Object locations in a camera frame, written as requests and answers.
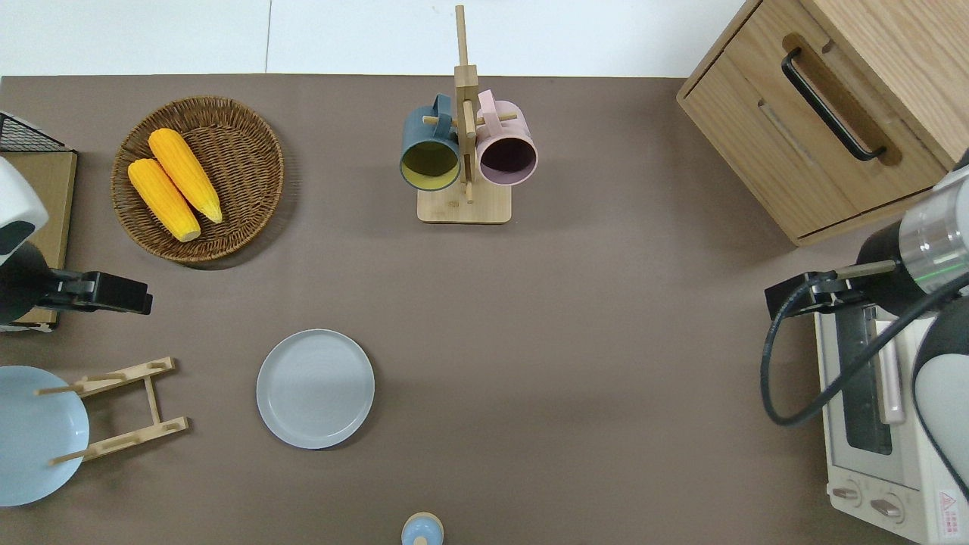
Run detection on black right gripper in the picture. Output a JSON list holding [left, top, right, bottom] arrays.
[[765, 222, 913, 320]]

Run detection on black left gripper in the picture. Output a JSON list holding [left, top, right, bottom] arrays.
[[0, 241, 153, 328]]

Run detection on gray plate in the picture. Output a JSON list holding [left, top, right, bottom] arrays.
[[256, 329, 375, 450]]

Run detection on low wooden plate rack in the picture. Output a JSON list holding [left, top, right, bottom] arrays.
[[34, 357, 190, 464]]

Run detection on light blue plate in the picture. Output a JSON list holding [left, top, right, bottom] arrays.
[[0, 366, 90, 507]]

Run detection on yellow corn cob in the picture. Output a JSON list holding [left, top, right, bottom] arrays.
[[148, 128, 224, 225], [127, 157, 202, 243]]

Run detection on white toaster oven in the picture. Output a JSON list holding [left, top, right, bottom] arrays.
[[814, 303, 969, 545]]

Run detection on wooden cabinet box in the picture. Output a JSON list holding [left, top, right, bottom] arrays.
[[676, 0, 969, 247]]

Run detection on brown wicker basket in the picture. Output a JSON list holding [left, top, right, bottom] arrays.
[[111, 96, 285, 263]]

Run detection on brown table mat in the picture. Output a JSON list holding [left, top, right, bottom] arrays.
[[0, 73, 969, 545]]

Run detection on pink mug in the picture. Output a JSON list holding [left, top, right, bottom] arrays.
[[475, 89, 539, 187]]

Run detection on dark blue mug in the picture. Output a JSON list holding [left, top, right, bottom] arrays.
[[400, 93, 463, 192]]

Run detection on small wooden block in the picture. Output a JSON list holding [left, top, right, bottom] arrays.
[[416, 4, 513, 225]]

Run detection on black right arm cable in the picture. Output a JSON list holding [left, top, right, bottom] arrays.
[[761, 269, 969, 427]]

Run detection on black cabinet handle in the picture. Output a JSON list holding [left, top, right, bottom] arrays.
[[781, 48, 886, 162]]

